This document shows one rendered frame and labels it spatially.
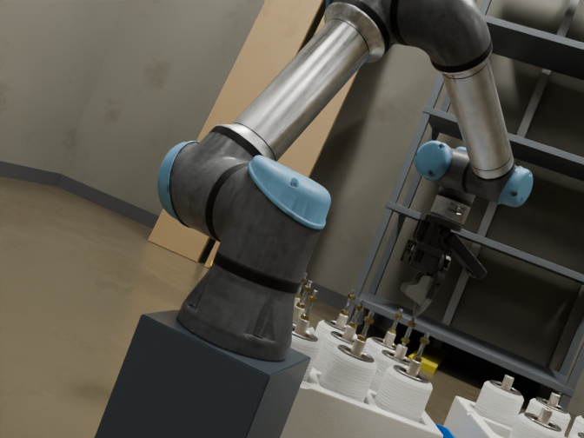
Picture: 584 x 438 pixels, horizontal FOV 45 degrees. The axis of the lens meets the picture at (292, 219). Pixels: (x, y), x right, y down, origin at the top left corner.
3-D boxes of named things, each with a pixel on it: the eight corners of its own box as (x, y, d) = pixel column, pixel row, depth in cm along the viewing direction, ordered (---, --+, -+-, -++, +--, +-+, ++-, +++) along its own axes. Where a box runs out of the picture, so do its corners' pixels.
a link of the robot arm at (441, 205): (462, 206, 153) (477, 209, 145) (454, 226, 153) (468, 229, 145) (431, 194, 152) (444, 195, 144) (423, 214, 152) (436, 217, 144)
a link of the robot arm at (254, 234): (260, 275, 83) (301, 168, 82) (190, 239, 92) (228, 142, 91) (320, 288, 92) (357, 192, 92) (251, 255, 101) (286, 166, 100)
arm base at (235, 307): (263, 368, 82) (294, 289, 82) (155, 317, 87) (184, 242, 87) (299, 354, 97) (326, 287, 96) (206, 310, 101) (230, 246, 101)
